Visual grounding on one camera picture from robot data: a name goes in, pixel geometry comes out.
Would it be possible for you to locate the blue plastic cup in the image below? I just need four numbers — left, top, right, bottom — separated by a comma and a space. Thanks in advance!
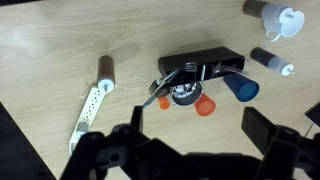
223, 74, 260, 102

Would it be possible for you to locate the brown bottle white cap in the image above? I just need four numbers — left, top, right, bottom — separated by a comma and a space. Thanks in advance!
97, 56, 115, 93

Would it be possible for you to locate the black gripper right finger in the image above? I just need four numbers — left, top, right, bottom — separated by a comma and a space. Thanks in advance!
241, 107, 276, 154

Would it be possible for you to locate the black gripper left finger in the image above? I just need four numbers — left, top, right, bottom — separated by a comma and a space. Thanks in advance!
130, 106, 143, 132

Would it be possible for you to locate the white power strip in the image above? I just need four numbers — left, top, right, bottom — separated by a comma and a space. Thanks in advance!
68, 86, 106, 154

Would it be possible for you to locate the small orange plastic cup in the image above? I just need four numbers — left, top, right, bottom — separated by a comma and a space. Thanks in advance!
158, 96, 170, 110

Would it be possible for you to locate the white measuring cup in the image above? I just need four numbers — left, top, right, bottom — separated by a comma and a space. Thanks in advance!
261, 3, 305, 42

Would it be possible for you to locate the round metal cup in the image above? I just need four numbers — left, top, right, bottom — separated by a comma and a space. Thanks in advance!
170, 82, 203, 106

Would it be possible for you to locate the dark shaker under cup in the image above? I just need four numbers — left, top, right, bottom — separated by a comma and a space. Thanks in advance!
242, 0, 267, 18

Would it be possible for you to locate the black device at edge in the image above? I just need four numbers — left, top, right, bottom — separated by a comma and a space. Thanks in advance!
305, 102, 320, 127

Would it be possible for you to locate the large orange plastic cup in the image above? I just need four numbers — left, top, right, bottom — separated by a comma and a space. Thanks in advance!
194, 93, 216, 116

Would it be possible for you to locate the black cutlery rack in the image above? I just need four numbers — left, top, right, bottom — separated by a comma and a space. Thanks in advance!
158, 46, 245, 86

